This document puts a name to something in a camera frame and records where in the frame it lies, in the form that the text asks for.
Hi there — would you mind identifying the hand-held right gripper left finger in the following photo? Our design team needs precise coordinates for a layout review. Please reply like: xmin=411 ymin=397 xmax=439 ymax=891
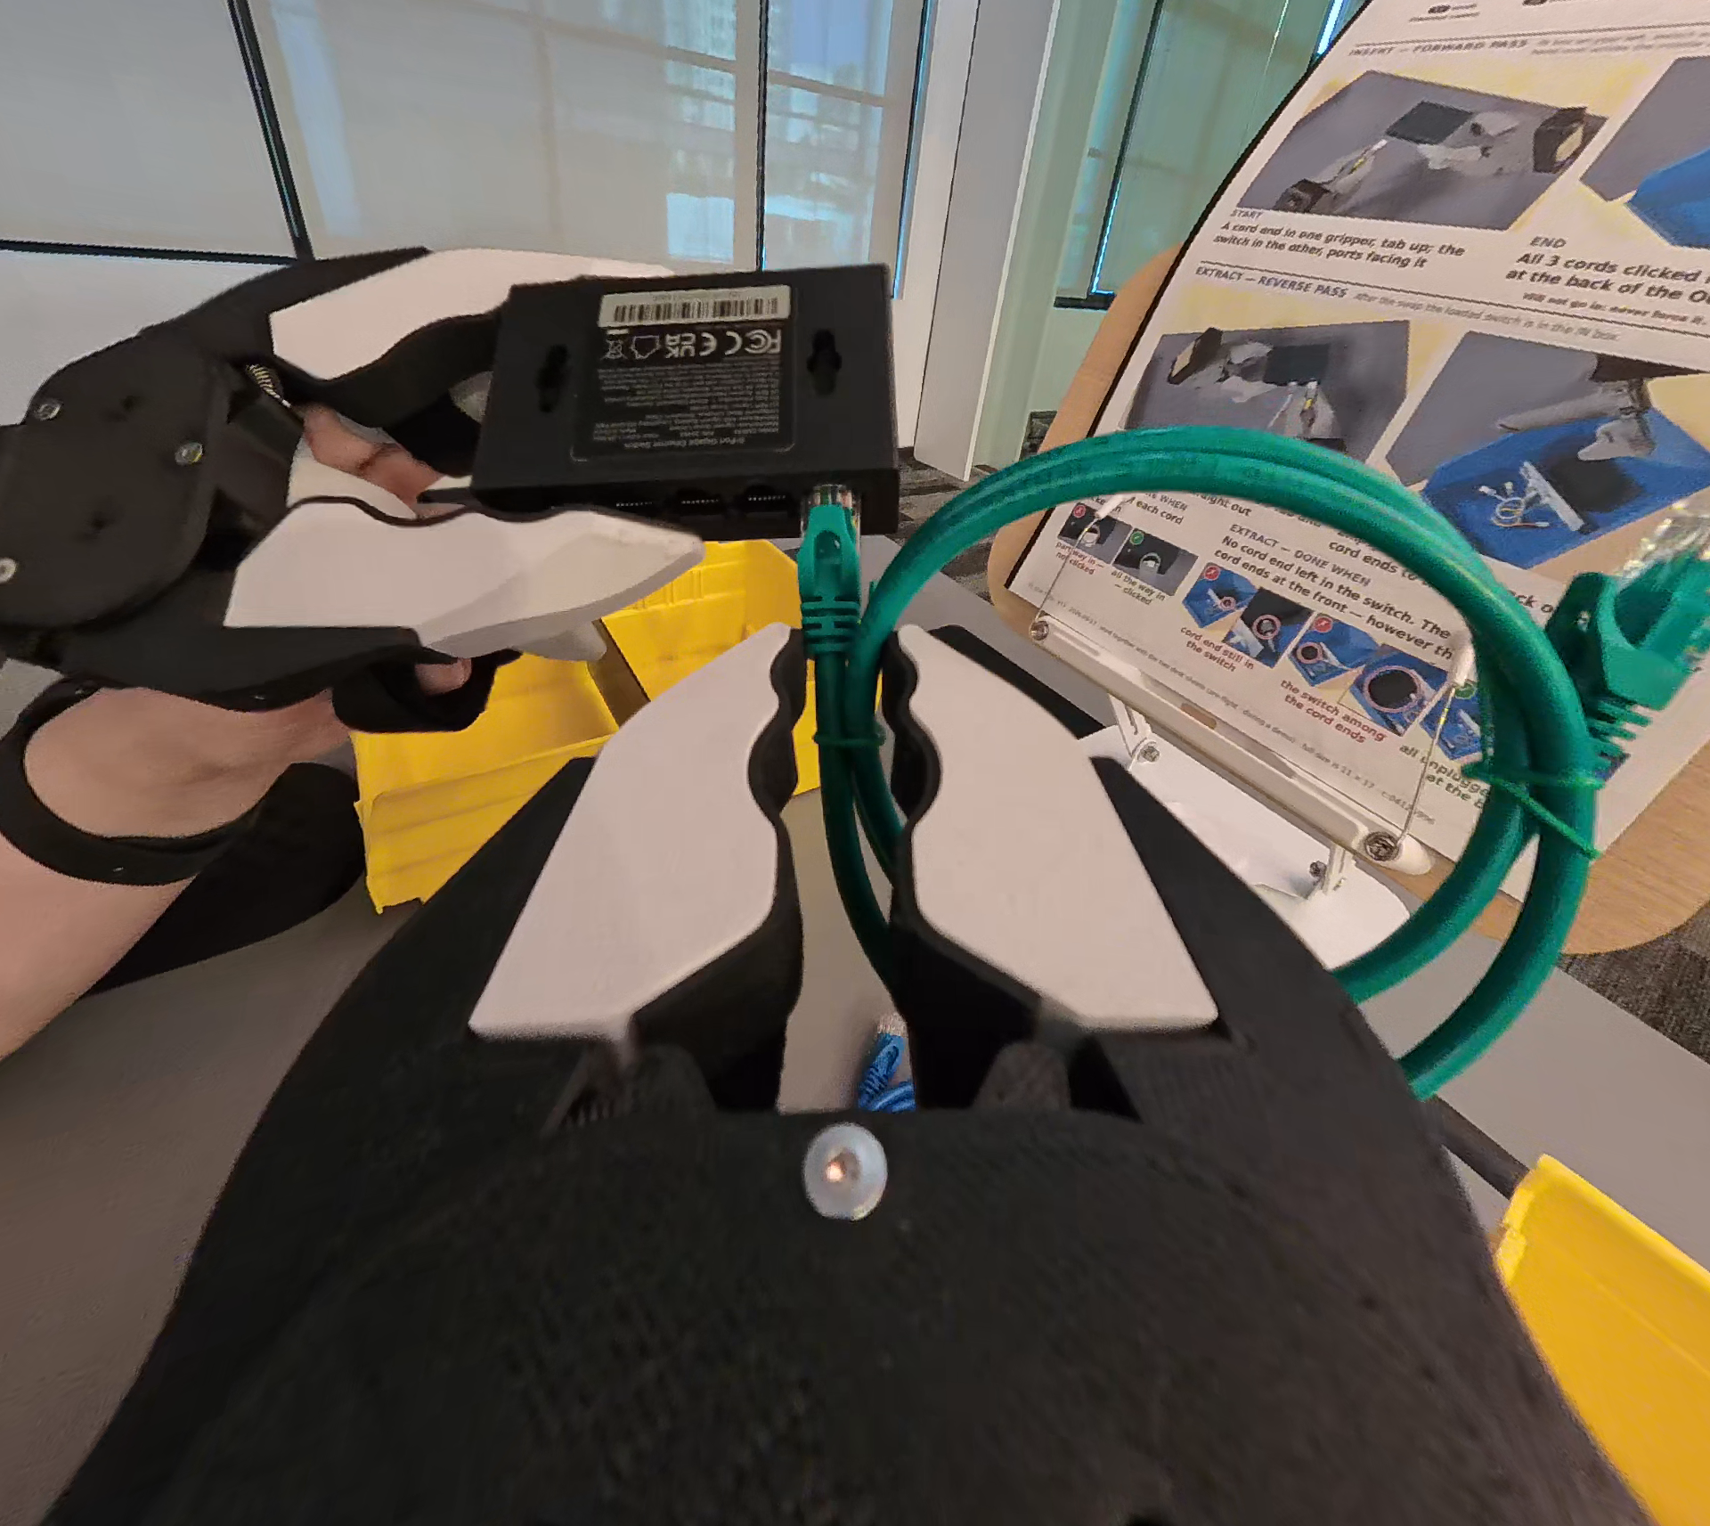
xmin=468 ymin=625 xmax=812 ymax=1051

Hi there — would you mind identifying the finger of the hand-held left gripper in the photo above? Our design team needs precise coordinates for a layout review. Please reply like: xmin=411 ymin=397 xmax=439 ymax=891
xmin=267 ymin=251 xmax=669 ymax=404
xmin=222 ymin=497 xmax=707 ymax=664

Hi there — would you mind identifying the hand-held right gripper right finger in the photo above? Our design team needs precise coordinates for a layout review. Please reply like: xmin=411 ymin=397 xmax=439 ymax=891
xmin=885 ymin=625 xmax=1225 ymax=1046

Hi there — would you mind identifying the yellow plastic bin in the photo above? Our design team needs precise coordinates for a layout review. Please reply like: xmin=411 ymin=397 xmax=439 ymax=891
xmin=1490 ymin=1153 xmax=1710 ymax=1526
xmin=347 ymin=538 xmax=829 ymax=912

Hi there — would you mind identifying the blue ethernet cable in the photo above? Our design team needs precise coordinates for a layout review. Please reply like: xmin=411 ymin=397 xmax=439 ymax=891
xmin=854 ymin=1014 xmax=919 ymax=1119

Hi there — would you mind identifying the black ethernet port box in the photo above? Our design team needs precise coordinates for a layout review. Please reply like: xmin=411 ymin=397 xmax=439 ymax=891
xmin=470 ymin=265 xmax=904 ymax=543

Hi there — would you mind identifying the green ethernet cable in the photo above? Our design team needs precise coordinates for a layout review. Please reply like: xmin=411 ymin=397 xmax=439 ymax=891
xmin=796 ymin=425 xmax=1710 ymax=1099

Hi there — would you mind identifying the person's left forearm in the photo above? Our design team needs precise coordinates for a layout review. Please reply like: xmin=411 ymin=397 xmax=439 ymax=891
xmin=0 ymin=818 xmax=268 ymax=1060

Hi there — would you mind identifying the person's left hand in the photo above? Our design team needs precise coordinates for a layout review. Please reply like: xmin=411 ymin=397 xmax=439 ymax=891
xmin=40 ymin=409 xmax=514 ymax=837

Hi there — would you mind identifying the black wristwatch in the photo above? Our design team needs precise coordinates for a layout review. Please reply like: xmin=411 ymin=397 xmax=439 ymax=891
xmin=0 ymin=679 xmax=268 ymax=889

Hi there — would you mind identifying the printed instruction sheet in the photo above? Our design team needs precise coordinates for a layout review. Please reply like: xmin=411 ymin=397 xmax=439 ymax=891
xmin=1009 ymin=0 xmax=1710 ymax=868

